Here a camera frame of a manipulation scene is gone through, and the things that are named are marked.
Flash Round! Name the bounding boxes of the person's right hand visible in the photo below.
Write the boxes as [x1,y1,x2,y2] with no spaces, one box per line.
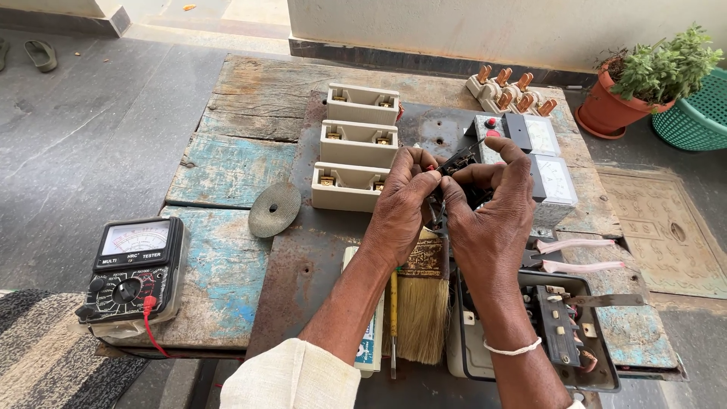
[440,136,538,286]

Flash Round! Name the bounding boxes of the person's left hand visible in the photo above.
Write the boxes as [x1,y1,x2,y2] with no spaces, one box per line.
[362,146,443,269]

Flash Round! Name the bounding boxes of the small black switch part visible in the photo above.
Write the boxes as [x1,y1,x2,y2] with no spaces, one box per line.
[425,138,496,239]

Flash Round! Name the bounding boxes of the cream fuse base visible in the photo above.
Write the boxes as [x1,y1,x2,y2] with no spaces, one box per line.
[319,119,400,169]
[326,83,402,126]
[310,162,394,214]

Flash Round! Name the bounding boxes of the white panel meter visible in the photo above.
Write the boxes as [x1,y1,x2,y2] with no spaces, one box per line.
[527,154,579,207]
[502,112,561,158]

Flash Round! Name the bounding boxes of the grey box with red buttons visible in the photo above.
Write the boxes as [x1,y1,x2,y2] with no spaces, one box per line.
[463,114,507,167]

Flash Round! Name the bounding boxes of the rusty grey metal plate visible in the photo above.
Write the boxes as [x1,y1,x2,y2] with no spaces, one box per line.
[245,91,604,409]

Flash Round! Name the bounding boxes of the wide bristle paint brush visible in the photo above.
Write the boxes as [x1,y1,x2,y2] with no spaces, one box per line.
[395,227,451,366]

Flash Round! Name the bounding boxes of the grey grinding disc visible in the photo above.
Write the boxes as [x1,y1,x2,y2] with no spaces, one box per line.
[248,182,303,239]

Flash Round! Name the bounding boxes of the cluster of white fuse carriers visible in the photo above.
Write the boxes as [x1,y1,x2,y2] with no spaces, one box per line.
[465,64,560,118]

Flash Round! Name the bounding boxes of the white packet with blue print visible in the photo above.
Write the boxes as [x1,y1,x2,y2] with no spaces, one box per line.
[340,245,386,379]

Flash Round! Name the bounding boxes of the patterned floor drain cover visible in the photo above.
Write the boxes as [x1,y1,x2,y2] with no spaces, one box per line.
[595,166,727,301]

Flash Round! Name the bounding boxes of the white shirt sleeve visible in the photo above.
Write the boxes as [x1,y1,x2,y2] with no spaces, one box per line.
[219,338,362,409]

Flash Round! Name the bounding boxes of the terracotta potted green plant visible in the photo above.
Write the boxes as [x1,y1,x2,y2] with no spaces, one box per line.
[574,23,725,140]

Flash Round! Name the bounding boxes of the green plastic basket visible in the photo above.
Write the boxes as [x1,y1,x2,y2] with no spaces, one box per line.
[651,66,727,152]

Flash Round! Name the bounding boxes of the black analog multimeter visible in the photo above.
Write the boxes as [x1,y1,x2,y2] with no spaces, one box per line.
[74,216,189,337]

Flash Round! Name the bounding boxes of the striped grey floor mat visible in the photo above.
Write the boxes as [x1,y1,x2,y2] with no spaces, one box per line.
[0,288,152,409]

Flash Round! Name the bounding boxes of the pink handled pliers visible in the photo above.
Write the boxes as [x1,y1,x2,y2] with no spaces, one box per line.
[521,237,627,276]

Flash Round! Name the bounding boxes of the yellow handled screwdriver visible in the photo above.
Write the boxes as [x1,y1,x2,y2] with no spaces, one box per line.
[388,269,400,381]

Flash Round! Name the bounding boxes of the open black switch box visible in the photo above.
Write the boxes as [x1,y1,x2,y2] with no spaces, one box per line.
[447,267,646,394]

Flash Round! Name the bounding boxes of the white thread bracelet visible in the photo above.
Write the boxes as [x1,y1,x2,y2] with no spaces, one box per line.
[483,336,544,357]

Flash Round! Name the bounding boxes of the red test lead cable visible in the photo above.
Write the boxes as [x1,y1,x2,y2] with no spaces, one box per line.
[141,295,172,359]

